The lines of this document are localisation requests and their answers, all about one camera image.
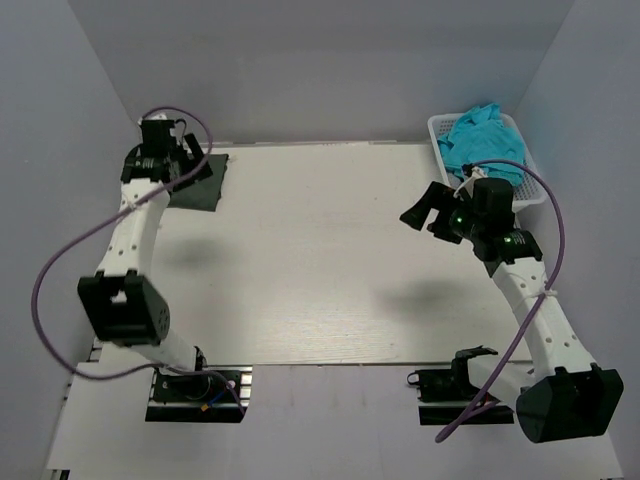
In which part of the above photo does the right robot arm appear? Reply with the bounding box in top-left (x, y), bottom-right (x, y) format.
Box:
top-left (400, 178), bottom-right (624, 443)

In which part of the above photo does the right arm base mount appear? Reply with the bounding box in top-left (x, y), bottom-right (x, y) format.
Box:
top-left (406, 368), bottom-right (515, 426)

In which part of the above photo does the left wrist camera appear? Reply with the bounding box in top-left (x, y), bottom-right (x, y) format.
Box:
top-left (138, 114), bottom-right (187, 156)

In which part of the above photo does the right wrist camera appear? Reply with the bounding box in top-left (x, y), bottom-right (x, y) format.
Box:
top-left (454, 166), bottom-right (515, 239)

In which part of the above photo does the turquoise t shirt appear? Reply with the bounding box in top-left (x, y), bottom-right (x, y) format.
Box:
top-left (437, 103), bottom-right (525, 180)

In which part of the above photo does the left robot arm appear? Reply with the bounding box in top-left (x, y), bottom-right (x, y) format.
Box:
top-left (77, 121), bottom-right (212, 399)

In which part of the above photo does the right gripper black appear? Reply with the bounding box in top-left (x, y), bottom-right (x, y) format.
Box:
top-left (400, 181), bottom-right (484, 245)

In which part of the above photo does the white plastic basket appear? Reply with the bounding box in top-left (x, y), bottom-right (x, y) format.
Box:
top-left (427, 113), bottom-right (547, 213)

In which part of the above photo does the dark grey t shirt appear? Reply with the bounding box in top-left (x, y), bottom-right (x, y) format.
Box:
top-left (168, 154), bottom-right (230, 212)

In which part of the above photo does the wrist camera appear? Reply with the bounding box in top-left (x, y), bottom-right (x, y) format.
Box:
top-left (138, 114), bottom-right (187, 156)
top-left (454, 166), bottom-right (515, 239)

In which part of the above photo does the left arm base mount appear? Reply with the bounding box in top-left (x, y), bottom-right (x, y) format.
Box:
top-left (145, 367), bottom-right (252, 424)

